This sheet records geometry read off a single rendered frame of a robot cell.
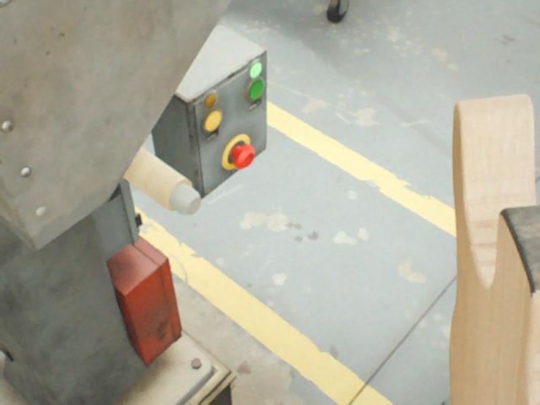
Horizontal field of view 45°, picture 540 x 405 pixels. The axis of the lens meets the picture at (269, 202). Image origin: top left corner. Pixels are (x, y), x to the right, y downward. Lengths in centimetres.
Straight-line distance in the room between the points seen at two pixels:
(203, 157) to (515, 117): 59
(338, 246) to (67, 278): 113
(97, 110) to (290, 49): 254
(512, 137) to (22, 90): 28
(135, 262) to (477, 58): 200
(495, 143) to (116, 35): 24
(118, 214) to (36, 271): 20
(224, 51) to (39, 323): 58
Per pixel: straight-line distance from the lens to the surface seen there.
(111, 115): 36
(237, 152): 97
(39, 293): 115
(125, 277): 131
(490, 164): 43
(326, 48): 289
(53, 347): 128
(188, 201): 55
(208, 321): 195
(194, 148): 92
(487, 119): 42
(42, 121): 33
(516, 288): 31
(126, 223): 125
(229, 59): 93
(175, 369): 155
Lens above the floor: 167
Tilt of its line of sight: 49 degrees down
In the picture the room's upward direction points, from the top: 1 degrees clockwise
